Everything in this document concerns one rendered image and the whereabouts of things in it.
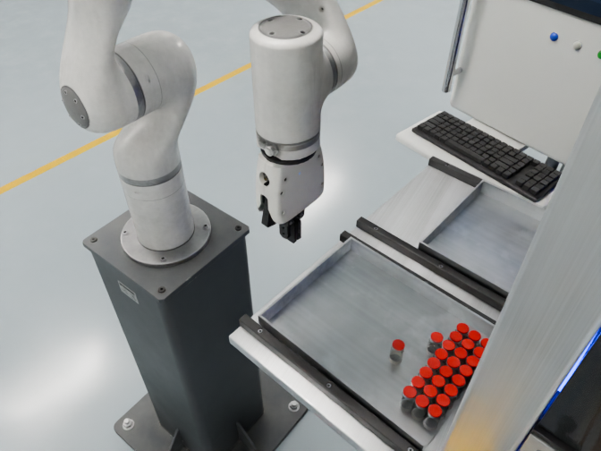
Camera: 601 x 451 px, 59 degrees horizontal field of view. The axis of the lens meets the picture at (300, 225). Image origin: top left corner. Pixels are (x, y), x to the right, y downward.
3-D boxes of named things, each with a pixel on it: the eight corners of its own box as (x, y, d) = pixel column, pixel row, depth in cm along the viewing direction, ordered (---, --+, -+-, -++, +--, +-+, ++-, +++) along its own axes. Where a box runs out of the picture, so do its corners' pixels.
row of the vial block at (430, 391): (478, 350, 92) (484, 335, 88) (419, 424, 82) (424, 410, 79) (466, 342, 93) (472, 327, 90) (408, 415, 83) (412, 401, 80)
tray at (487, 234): (634, 266, 106) (642, 254, 103) (583, 351, 92) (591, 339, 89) (478, 191, 122) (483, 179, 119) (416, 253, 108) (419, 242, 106)
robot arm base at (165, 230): (103, 239, 114) (77, 171, 101) (170, 193, 124) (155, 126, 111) (162, 282, 105) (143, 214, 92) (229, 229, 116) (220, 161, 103)
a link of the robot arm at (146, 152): (104, 168, 101) (65, 49, 85) (179, 125, 111) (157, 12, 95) (144, 195, 96) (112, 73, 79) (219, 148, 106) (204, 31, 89)
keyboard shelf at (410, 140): (590, 176, 141) (594, 169, 140) (530, 224, 129) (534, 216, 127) (454, 106, 166) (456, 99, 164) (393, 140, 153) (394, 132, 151)
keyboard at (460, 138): (565, 180, 136) (569, 172, 135) (535, 203, 130) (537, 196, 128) (442, 114, 158) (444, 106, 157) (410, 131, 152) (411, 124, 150)
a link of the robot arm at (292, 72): (288, 98, 73) (241, 127, 68) (287, 2, 64) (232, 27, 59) (337, 120, 70) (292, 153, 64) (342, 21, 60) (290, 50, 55)
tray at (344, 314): (503, 344, 93) (508, 333, 90) (419, 455, 79) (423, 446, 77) (350, 248, 109) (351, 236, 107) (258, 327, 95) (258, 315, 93)
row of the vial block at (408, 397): (466, 342, 93) (472, 327, 90) (407, 415, 83) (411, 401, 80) (454, 335, 94) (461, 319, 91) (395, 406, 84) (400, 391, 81)
